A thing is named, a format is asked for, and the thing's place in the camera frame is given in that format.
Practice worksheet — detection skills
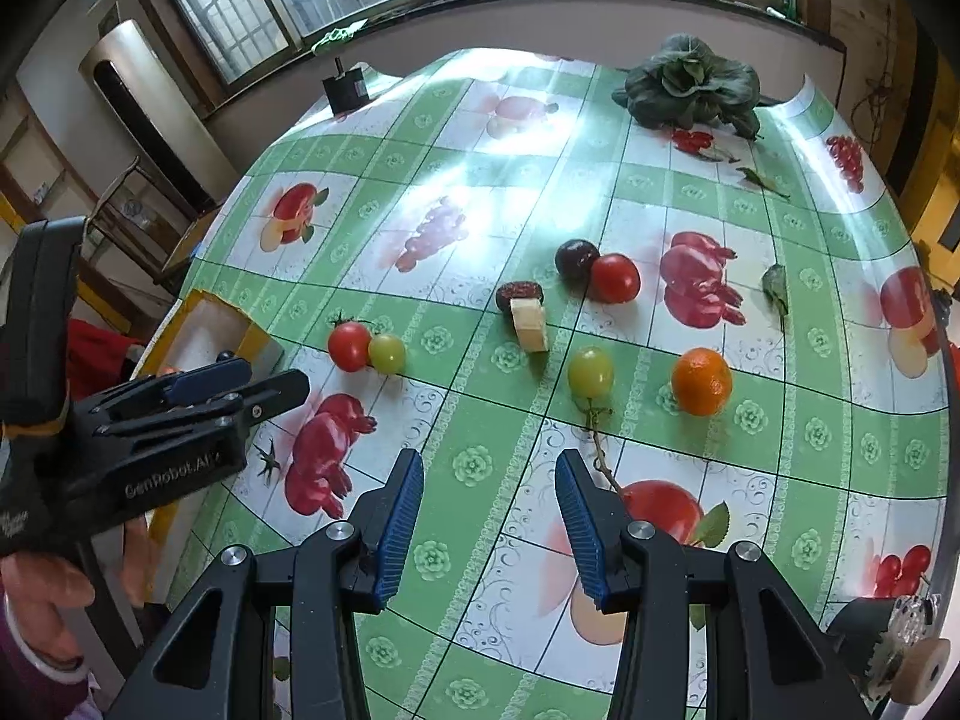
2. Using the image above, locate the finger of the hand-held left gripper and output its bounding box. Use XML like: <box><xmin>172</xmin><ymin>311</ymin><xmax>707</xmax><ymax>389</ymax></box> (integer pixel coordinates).
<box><xmin>86</xmin><ymin>358</ymin><xmax>252</xmax><ymax>421</ymax></box>
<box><xmin>94</xmin><ymin>370</ymin><xmax>311</xmax><ymax>440</ymax></box>

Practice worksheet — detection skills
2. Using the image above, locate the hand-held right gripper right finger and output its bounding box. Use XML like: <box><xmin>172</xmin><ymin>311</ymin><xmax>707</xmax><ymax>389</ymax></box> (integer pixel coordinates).
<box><xmin>555</xmin><ymin>448</ymin><xmax>875</xmax><ymax>720</ymax></box>

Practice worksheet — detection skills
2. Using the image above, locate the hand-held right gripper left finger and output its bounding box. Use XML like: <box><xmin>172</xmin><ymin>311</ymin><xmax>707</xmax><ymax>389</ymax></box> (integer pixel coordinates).
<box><xmin>109</xmin><ymin>448</ymin><xmax>426</xmax><ymax>720</ymax></box>

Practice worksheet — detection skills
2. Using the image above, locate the yellow rimmed white box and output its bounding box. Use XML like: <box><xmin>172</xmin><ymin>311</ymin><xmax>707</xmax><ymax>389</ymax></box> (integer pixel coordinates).
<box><xmin>131</xmin><ymin>289</ymin><xmax>286</xmax><ymax>391</ymax></box>

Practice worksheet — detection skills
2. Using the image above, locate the red tomato with green stem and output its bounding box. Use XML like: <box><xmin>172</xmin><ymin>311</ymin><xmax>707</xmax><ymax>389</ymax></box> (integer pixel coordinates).
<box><xmin>328</xmin><ymin>313</ymin><xmax>374</xmax><ymax>372</ymax></box>

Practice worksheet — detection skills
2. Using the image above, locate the green grape with stem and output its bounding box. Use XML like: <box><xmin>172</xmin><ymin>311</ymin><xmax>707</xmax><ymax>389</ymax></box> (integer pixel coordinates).
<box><xmin>568</xmin><ymin>346</ymin><xmax>625</xmax><ymax>496</ymax></box>

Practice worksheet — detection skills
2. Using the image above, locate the orange mandarin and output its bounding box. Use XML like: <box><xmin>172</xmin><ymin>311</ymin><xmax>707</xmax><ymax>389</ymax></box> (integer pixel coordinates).
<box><xmin>671</xmin><ymin>347</ymin><xmax>733</xmax><ymax>417</ymax></box>

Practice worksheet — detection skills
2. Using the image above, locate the pale banana piece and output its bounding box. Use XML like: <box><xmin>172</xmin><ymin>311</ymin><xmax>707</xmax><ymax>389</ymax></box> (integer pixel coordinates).
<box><xmin>510</xmin><ymin>298</ymin><xmax>551</xmax><ymax>353</ymax></box>

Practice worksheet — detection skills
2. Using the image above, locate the red date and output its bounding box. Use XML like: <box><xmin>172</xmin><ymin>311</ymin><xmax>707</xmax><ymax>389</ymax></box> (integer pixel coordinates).
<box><xmin>495</xmin><ymin>280</ymin><xmax>542</xmax><ymax>312</ymax></box>

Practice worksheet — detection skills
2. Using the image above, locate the dark purple plum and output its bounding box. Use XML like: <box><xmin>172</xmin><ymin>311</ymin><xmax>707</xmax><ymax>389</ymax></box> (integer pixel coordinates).
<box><xmin>555</xmin><ymin>238</ymin><xmax>601</xmax><ymax>284</ymax></box>

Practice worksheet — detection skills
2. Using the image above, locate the person's left forearm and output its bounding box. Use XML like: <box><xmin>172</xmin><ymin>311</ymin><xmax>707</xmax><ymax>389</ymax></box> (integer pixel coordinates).
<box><xmin>0</xmin><ymin>615</ymin><xmax>102</xmax><ymax>720</ymax></box>

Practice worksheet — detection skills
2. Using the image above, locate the person's left hand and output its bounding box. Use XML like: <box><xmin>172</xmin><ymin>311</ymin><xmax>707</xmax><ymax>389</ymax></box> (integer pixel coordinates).
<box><xmin>0</xmin><ymin>521</ymin><xmax>162</xmax><ymax>647</ymax></box>

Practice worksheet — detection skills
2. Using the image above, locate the red plastic bag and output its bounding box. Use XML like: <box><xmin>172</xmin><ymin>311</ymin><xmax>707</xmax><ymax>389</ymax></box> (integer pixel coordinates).
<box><xmin>66</xmin><ymin>319</ymin><xmax>147</xmax><ymax>383</ymax></box>

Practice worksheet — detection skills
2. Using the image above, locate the wooden chair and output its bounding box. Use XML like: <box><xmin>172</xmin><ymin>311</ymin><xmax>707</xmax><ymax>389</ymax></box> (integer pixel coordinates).
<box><xmin>86</xmin><ymin>157</ymin><xmax>207</xmax><ymax>286</ymax></box>

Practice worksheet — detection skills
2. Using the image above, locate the fruit print green tablecloth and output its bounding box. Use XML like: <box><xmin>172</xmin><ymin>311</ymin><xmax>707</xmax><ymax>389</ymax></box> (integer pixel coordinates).
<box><xmin>154</xmin><ymin>45</ymin><xmax>953</xmax><ymax>720</ymax></box>

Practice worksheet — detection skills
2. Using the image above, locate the small black box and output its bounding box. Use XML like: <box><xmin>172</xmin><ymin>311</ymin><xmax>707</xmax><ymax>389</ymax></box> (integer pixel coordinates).
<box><xmin>322</xmin><ymin>56</ymin><xmax>370</xmax><ymax>110</ymax></box>

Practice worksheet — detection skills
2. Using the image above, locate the loose green leaf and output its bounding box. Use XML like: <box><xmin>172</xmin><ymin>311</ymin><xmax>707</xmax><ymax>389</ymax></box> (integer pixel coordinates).
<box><xmin>761</xmin><ymin>264</ymin><xmax>792</xmax><ymax>331</ymax></box>
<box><xmin>737</xmin><ymin>167</ymin><xmax>792</xmax><ymax>200</ymax></box>

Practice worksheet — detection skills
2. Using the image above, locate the white standing air conditioner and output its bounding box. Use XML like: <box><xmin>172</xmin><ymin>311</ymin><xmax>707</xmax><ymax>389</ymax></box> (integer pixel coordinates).
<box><xmin>79</xmin><ymin>19</ymin><xmax>218</xmax><ymax>215</ymax></box>

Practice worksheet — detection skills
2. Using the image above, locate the small motor with wheel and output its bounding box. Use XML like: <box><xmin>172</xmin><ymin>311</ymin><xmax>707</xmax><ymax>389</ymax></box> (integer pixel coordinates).
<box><xmin>825</xmin><ymin>592</ymin><xmax>953</xmax><ymax>706</ymax></box>

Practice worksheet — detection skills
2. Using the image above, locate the green cloth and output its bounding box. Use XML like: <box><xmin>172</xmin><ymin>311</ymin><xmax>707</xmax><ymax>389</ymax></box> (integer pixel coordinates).
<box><xmin>311</xmin><ymin>24</ymin><xmax>365</xmax><ymax>53</ymax></box>

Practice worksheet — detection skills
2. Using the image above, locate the dark green leafy vegetable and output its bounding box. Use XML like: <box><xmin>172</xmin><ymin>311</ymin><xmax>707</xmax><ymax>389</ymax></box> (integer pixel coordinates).
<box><xmin>611</xmin><ymin>34</ymin><xmax>781</xmax><ymax>140</ymax></box>

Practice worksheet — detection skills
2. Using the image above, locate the white shelf with yellow frame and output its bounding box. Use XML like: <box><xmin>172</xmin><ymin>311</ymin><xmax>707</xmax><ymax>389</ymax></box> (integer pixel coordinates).
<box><xmin>0</xmin><ymin>86</ymin><xmax>102</xmax><ymax>241</ymax></box>

